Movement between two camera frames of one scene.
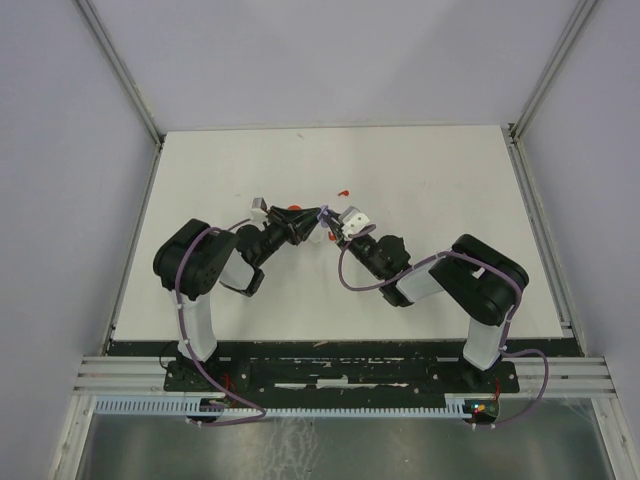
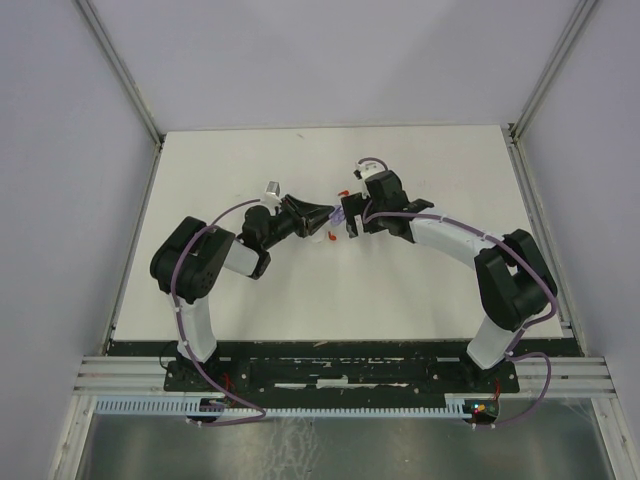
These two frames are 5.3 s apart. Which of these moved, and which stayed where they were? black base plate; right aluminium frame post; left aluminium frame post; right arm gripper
Moved: right arm gripper
Stayed: left aluminium frame post; right aluminium frame post; black base plate
